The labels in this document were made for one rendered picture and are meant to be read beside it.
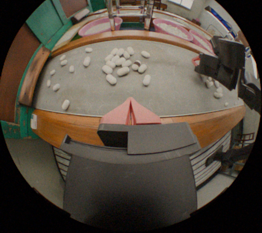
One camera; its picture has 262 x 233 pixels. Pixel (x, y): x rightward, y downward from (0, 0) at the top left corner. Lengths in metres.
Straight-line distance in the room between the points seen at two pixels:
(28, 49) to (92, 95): 0.47
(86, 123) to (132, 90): 0.15
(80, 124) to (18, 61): 0.45
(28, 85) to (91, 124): 0.36
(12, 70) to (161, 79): 0.62
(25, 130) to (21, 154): 0.93
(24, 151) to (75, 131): 1.26
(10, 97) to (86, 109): 0.41
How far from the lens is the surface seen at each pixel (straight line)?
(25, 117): 0.50
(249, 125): 5.01
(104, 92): 0.22
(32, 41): 0.58
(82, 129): 0.21
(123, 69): 0.22
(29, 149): 1.44
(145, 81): 0.21
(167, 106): 0.22
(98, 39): 0.38
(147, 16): 0.38
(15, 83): 0.50
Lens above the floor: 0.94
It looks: 76 degrees down
